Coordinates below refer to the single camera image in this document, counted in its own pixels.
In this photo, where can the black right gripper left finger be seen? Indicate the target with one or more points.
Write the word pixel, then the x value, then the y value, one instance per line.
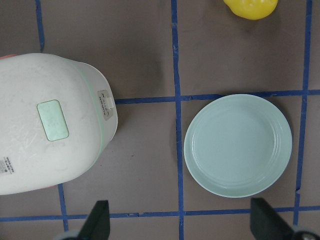
pixel 97 225

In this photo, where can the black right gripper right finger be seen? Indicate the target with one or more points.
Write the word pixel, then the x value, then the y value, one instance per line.
pixel 266 223

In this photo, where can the white rice cooker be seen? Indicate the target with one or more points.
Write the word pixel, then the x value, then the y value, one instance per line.
pixel 56 118

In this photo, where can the yellow lemon toy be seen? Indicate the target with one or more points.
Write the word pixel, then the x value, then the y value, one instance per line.
pixel 252 9

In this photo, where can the green plate near lemon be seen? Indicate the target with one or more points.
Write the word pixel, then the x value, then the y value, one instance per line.
pixel 238 146

